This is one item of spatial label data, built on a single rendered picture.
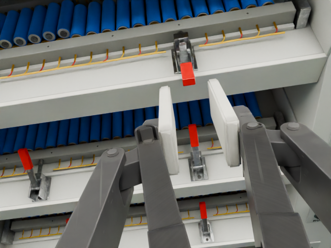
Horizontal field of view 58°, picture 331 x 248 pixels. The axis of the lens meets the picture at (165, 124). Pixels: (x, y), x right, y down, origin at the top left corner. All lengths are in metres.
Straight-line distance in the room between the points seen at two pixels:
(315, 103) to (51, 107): 0.33
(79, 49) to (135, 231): 0.42
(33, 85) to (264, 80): 0.28
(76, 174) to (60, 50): 0.23
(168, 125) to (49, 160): 0.42
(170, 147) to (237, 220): 0.52
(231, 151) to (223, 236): 0.50
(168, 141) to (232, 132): 0.03
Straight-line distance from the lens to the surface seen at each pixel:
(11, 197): 0.59
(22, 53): 0.42
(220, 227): 0.67
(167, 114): 0.17
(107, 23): 0.41
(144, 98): 0.37
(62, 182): 0.55
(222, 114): 0.17
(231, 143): 0.16
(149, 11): 0.42
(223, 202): 0.66
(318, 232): 0.69
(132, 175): 0.16
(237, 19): 0.38
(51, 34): 0.45
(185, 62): 0.32
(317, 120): 0.44
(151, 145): 0.15
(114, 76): 0.37
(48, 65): 0.41
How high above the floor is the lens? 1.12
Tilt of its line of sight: 40 degrees down
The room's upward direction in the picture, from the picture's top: 12 degrees counter-clockwise
